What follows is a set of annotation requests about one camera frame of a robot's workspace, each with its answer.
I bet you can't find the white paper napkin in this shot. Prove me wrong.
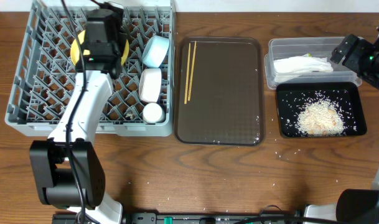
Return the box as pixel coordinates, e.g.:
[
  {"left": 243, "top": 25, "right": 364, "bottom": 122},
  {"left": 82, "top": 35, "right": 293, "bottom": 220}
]
[{"left": 273, "top": 56, "right": 334, "bottom": 73}]

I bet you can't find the light blue bowl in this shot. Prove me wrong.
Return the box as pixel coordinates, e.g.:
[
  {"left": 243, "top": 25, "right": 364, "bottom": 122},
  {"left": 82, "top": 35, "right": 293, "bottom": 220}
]
[{"left": 142, "top": 35, "right": 170, "bottom": 68}]

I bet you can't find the white cup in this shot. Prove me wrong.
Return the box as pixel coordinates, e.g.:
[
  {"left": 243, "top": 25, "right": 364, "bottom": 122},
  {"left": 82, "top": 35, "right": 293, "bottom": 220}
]
[{"left": 142, "top": 103, "right": 166, "bottom": 124}]

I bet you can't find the yellow round plate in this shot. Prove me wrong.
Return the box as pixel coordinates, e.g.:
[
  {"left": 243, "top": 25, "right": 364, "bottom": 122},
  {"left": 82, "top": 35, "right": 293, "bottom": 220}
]
[{"left": 70, "top": 30, "right": 129, "bottom": 65}]

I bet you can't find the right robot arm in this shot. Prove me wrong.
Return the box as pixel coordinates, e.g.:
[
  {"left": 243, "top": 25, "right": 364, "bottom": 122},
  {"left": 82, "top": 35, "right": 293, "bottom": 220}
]
[{"left": 297, "top": 25, "right": 379, "bottom": 223}]

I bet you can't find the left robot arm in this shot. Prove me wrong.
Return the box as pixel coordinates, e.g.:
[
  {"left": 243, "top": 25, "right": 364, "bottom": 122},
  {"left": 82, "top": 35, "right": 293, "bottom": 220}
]
[{"left": 29, "top": 54, "right": 126, "bottom": 223}]

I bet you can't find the pile of rice waste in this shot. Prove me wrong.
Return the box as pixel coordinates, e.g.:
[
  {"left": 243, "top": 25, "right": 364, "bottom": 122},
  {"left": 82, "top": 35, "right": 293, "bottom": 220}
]
[{"left": 295, "top": 99, "right": 345, "bottom": 136}]

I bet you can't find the grey dishwasher rack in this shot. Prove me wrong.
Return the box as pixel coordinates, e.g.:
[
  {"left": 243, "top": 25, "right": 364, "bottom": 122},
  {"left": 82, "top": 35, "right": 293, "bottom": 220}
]
[{"left": 5, "top": 1, "right": 175, "bottom": 137}]

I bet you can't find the black rectangular tray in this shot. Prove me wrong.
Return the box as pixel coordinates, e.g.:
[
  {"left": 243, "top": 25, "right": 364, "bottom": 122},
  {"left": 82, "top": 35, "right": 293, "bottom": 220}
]
[{"left": 276, "top": 82, "right": 367, "bottom": 138}]

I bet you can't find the clear plastic bin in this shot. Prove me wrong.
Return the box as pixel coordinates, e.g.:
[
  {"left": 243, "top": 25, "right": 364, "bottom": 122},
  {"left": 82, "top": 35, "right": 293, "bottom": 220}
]
[{"left": 264, "top": 37, "right": 362, "bottom": 90}]

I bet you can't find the dark brown serving tray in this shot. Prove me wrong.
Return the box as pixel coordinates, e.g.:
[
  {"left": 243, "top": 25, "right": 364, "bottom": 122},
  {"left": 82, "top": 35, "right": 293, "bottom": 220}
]
[{"left": 174, "top": 37, "right": 265, "bottom": 146}]

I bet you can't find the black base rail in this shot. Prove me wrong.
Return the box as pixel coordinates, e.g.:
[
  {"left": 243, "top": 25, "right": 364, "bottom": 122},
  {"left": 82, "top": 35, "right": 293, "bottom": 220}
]
[{"left": 51, "top": 205, "right": 333, "bottom": 224}]

